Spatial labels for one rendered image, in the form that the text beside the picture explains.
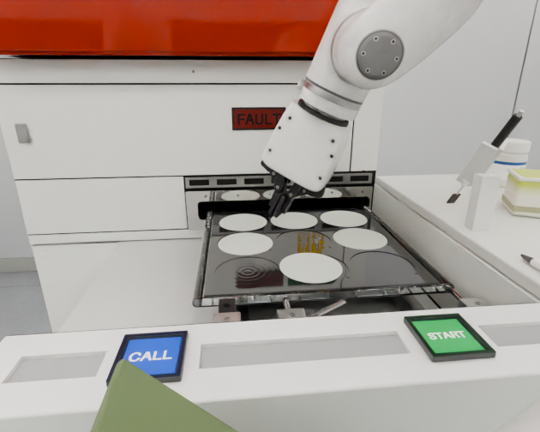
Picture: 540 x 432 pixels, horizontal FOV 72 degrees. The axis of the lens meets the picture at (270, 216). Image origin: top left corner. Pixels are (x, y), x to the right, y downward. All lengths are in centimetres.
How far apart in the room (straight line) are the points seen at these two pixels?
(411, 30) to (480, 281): 35
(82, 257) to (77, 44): 47
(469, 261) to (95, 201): 75
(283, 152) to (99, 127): 47
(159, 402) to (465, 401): 25
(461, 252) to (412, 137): 203
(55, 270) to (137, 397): 85
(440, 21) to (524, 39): 252
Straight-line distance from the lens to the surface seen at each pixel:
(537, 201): 75
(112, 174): 90
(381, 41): 41
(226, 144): 85
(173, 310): 66
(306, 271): 59
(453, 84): 271
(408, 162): 265
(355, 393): 32
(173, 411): 21
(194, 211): 88
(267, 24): 80
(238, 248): 66
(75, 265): 101
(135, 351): 35
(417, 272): 63
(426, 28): 43
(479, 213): 64
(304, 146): 52
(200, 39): 79
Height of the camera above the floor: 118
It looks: 20 degrees down
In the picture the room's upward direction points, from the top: straight up
